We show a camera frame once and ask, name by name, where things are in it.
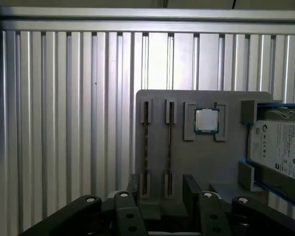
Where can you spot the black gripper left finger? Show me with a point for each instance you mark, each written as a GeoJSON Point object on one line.
{"type": "Point", "coordinates": [127, 216]}

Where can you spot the grey parts rack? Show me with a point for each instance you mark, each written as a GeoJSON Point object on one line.
{"type": "Point", "coordinates": [204, 157]}

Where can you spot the silver CPU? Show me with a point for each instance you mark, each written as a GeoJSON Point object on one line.
{"type": "Point", "coordinates": [206, 120]}

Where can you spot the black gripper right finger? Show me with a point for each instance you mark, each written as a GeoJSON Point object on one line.
{"type": "Point", "coordinates": [212, 209]}

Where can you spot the hard disk in blue carrier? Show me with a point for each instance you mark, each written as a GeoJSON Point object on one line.
{"type": "Point", "coordinates": [280, 142]}

